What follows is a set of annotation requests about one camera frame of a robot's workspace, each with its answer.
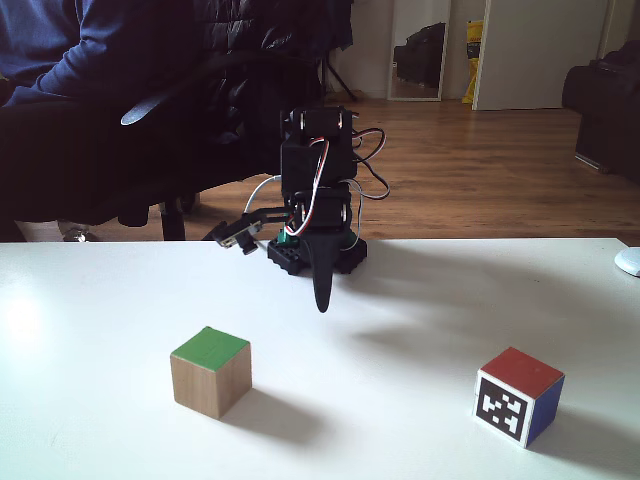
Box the black tripod stand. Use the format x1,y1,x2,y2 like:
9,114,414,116
318,47,359,103

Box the red white black servo wire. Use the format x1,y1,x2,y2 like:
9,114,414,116
349,127,392,202
293,137,332,237

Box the white door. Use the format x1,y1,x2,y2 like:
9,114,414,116
472,0,610,112

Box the tall standing mirror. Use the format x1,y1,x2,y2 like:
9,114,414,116
387,0,451,103

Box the black sofa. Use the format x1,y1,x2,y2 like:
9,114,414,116
561,39,640,177

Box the black office chair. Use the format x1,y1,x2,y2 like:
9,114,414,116
0,49,326,244

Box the red-topped wooden cube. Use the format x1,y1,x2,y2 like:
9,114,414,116
472,346,566,450

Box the black padded jacket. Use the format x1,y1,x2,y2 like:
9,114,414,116
192,0,354,146

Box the white camera cable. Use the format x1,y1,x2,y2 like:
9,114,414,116
244,173,287,217

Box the small camera on stalk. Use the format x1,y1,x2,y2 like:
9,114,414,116
213,207,294,256

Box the white round object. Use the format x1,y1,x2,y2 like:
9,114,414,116
613,246,640,278

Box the yellow bag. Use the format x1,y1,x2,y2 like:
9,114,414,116
460,18,485,105

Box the green-topped wooden cube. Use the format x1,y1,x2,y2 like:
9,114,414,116
169,325,253,420

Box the person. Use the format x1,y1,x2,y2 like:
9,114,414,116
0,0,211,109

